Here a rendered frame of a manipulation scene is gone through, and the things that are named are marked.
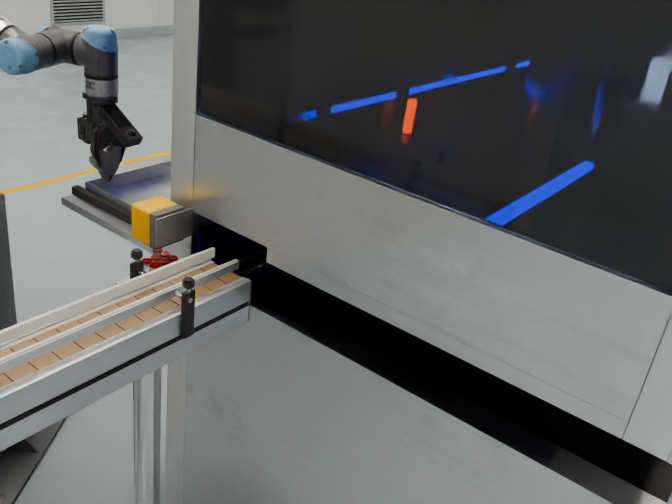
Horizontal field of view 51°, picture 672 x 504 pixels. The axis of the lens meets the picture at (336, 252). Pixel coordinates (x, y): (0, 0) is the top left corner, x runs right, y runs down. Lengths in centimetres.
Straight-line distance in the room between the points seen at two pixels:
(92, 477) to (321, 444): 103
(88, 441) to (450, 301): 155
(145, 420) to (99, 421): 108
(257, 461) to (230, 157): 65
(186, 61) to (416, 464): 81
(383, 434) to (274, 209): 44
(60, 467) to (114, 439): 18
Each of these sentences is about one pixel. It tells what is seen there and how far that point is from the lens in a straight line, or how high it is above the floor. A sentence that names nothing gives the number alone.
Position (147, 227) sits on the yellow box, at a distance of 138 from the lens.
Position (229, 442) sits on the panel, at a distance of 160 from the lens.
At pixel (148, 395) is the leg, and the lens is 135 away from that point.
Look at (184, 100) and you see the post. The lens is 136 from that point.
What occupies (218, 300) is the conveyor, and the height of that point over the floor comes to 92.
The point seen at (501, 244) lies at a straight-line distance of 102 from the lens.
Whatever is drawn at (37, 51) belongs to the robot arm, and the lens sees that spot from 168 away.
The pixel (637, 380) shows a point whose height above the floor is 108.
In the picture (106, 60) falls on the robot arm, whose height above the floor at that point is 120.
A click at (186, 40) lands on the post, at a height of 134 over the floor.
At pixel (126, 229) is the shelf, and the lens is 164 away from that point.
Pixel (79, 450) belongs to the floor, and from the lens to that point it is 237.
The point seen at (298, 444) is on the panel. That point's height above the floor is 63.
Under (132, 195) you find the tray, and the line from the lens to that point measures 181.
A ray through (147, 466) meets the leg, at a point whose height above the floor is 58.
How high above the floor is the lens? 160
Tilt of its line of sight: 27 degrees down
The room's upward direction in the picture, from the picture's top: 8 degrees clockwise
